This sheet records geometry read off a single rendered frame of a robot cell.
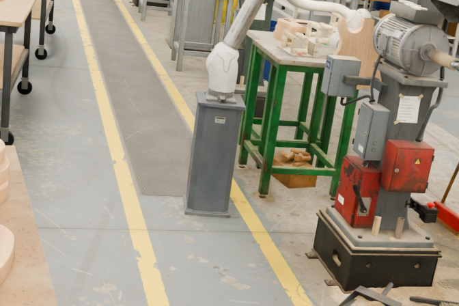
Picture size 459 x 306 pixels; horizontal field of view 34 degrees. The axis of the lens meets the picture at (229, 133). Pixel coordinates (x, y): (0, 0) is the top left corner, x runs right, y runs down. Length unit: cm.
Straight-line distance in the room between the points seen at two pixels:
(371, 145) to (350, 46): 62
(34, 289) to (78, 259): 209
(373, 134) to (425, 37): 54
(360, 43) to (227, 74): 77
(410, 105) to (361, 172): 41
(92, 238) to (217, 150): 89
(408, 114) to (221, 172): 122
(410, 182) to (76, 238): 177
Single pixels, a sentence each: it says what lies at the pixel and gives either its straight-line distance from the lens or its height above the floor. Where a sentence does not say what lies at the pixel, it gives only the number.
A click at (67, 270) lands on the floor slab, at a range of 385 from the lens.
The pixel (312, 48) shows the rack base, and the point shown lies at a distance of 491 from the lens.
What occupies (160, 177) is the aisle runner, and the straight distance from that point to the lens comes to 509.
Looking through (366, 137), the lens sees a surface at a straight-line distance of 386.
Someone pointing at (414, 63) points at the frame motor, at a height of 118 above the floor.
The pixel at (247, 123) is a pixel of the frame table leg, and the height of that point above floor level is 34.
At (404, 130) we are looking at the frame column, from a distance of 390.
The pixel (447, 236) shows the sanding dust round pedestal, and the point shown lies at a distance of 497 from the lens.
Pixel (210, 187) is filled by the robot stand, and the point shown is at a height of 18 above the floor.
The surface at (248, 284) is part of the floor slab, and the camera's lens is 389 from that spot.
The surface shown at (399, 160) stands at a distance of 380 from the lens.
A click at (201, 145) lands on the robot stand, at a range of 443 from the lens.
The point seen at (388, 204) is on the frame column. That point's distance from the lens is 401.
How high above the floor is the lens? 182
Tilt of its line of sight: 17 degrees down
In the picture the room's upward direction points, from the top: 8 degrees clockwise
